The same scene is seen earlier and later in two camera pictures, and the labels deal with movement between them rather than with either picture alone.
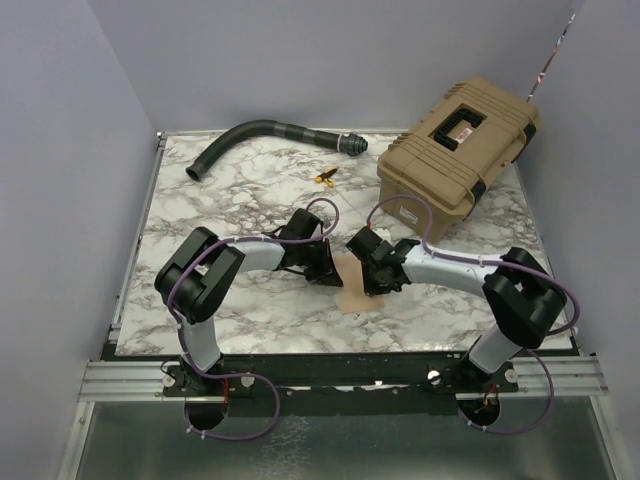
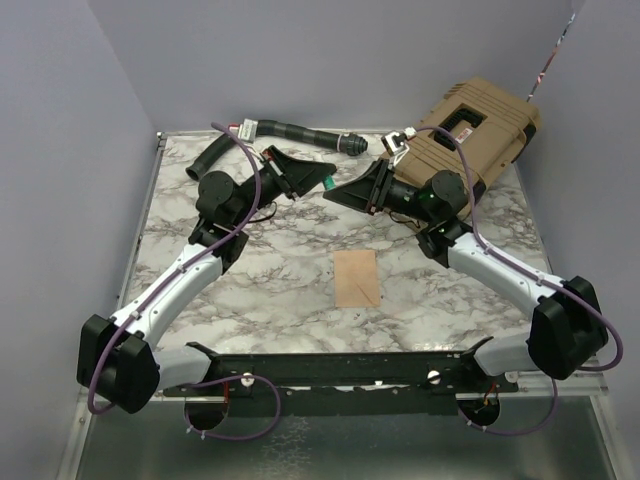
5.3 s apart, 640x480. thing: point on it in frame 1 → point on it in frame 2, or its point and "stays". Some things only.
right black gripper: x=374 y=289 → x=368 y=192
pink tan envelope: x=353 y=295 stays
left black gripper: x=326 y=273 → x=302 y=175
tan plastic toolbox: x=448 y=158 stays
